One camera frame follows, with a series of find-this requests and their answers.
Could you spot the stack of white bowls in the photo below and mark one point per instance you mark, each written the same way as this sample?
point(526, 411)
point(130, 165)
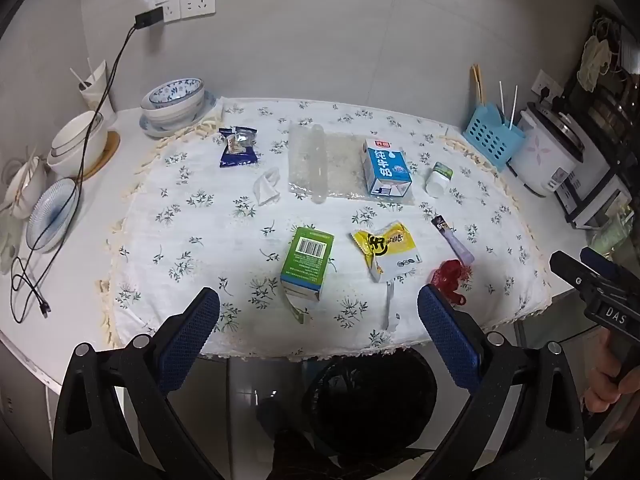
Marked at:
point(75, 145)

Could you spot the person's right hand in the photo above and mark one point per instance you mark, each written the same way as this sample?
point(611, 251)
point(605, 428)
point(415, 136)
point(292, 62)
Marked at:
point(607, 392)

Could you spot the yellow snack wrapper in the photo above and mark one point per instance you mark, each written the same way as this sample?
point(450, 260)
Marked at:
point(385, 250)

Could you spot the white rice cooker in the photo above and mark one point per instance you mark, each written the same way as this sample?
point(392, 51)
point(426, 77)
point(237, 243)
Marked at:
point(537, 152)

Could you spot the blue snack packet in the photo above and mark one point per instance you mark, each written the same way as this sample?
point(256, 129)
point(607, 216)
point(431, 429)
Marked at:
point(239, 147)

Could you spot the black storage rack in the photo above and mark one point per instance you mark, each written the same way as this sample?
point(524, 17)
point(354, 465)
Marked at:
point(617, 60)

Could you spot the wooden chopstick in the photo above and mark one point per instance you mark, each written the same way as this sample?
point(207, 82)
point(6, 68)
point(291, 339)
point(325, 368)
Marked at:
point(475, 85)
point(481, 82)

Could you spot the white pill bottle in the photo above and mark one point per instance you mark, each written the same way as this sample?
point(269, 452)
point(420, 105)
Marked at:
point(439, 180)

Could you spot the purple sachet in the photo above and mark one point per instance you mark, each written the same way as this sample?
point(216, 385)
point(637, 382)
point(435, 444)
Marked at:
point(452, 240)

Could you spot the blue utensil basket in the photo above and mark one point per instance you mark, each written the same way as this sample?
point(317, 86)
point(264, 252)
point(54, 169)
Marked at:
point(492, 137)

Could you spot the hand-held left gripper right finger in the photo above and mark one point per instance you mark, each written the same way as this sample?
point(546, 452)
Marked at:
point(445, 335)

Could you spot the blue white milk carton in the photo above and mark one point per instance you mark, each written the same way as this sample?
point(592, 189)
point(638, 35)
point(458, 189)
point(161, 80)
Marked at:
point(385, 167)

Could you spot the black power adapter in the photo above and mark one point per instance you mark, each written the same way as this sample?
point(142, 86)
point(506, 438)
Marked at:
point(149, 17)

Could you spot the wooden coaster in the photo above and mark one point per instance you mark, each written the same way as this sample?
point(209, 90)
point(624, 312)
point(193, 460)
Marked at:
point(107, 152)

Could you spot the green carton box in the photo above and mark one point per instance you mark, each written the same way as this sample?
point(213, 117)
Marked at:
point(305, 260)

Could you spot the black bagged trash bin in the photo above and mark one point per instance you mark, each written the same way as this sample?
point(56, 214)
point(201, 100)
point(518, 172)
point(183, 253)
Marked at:
point(370, 405)

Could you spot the blue striped plate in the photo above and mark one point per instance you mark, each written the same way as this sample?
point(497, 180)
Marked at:
point(52, 215)

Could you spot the white paper cup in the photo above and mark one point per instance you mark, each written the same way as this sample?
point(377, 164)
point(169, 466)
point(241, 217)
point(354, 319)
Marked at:
point(100, 92)

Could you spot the white tissue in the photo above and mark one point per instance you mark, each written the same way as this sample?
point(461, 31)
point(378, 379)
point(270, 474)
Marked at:
point(265, 187)

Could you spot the blue patterned bowl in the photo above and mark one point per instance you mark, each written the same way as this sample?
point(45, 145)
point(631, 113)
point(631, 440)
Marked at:
point(170, 112)
point(175, 92)

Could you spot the white toaster oven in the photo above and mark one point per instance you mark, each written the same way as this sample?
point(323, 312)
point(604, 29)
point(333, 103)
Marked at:
point(595, 180)

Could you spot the white bowl with chopsticks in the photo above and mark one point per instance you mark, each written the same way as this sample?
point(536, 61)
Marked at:
point(25, 190)

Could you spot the clear straw wrapper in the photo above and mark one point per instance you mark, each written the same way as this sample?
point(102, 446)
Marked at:
point(391, 305)

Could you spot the white straw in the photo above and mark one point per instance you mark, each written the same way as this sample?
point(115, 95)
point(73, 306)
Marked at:
point(513, 105)
point(501, 97)

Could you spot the clear plastic bag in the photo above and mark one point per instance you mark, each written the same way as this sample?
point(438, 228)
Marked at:
point(345, 165)

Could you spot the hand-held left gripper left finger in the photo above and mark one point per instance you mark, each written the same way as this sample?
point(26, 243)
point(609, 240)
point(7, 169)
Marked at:
point(192, 340)

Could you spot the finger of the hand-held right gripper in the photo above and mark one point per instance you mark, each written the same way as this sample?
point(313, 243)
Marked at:
point(597, 259)
point(570, 270)

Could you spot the white wall socket with plug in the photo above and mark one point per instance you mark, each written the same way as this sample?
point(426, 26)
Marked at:
point(546, 85)

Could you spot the white floral tablecloth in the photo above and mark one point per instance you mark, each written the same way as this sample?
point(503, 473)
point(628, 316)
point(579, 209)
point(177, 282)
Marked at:
point(200, 240)

